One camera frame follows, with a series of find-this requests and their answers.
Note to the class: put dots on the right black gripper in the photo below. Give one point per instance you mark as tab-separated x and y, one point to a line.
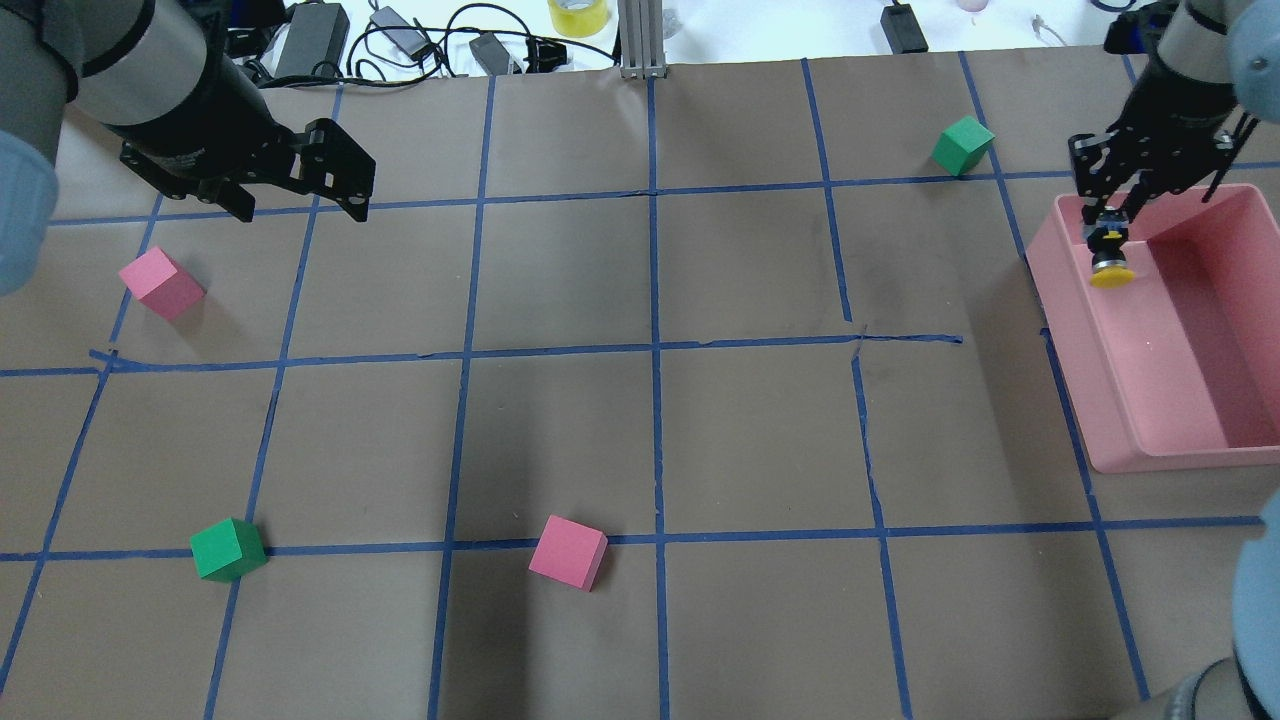
1172	112

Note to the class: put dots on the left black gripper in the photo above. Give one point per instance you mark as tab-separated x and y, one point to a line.
203	110

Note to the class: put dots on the green cube near left arm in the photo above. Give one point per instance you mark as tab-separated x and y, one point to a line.
227	550

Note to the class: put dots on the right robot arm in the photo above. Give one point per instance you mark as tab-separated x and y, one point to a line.
1231	43

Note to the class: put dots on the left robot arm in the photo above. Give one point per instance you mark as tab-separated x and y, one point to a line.
119	62

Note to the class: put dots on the black power brick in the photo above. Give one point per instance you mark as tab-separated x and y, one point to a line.
314	41

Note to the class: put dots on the pink cube far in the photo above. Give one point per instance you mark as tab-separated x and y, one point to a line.
163	285

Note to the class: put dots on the pink cube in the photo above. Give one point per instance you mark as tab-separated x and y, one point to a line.
163	285
569	553

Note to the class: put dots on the green cube near bin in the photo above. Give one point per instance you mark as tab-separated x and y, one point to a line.
961	146

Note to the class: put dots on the pink plastic bin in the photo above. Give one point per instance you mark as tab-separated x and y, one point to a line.
1179	368

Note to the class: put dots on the black power adapter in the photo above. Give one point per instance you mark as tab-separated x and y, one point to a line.
902	29

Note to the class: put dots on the yellow tape roll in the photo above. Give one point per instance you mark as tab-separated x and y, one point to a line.
578	19

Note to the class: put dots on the pink cube centre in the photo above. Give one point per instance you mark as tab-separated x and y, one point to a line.
569	553

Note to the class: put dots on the aluminium frame post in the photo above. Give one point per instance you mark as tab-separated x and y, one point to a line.
640	33

